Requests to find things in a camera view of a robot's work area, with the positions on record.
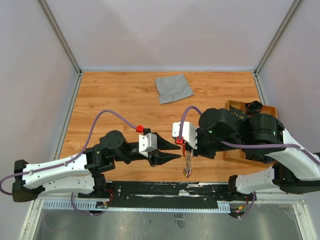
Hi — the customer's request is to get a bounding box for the dark rolled necktie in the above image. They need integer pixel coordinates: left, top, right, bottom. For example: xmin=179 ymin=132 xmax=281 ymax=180
xmin=244 ymin=100 xmax=264 ymax=116

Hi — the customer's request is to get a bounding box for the grey cloth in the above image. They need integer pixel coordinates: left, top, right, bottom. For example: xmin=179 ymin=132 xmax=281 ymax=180
xmin=155 ymin=73 xmax=194 ymax=105

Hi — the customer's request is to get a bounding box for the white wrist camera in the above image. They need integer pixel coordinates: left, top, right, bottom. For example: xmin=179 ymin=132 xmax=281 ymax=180
xmin=171 ymin=121 xmax=198 ymax=150
xmin=138 ymin=133 xmax=158 ymax=156

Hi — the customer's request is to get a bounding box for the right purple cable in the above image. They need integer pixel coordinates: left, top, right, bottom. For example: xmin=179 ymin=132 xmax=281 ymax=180
xmin=175 ymin=105 xmax=320 ymax=166

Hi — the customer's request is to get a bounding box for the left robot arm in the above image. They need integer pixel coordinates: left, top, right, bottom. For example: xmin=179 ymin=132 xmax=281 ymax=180
xmin=12 ymin=130 xmax=181 ymax=203

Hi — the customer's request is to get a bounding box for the wooden compartment tray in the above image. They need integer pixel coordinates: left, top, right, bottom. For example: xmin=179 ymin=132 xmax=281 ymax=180
xmin=223 ymin=100 xmax=278 ymax=168

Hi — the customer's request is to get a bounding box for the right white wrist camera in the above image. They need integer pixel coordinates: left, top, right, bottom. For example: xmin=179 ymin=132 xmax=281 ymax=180
xmin=171 ymin=121 xmax=198 ymax=150

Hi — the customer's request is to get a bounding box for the black mounting rail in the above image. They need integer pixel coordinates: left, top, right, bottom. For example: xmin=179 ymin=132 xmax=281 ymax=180
xmin=76 ymin=181 xmax=253 ymax=209

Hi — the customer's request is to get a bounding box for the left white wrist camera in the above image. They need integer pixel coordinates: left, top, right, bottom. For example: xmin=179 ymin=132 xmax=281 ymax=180
xmin=138 ymin=133 xmax=158 ymax=156

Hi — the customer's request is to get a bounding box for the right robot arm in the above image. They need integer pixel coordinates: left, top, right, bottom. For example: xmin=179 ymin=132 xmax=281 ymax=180
xmin=195 ymin=108 xmax=320 ymax=200

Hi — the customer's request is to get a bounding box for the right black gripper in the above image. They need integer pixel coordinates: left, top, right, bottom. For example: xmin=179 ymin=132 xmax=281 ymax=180
xmin=184 ymin=126 xmax=241 ymax=159

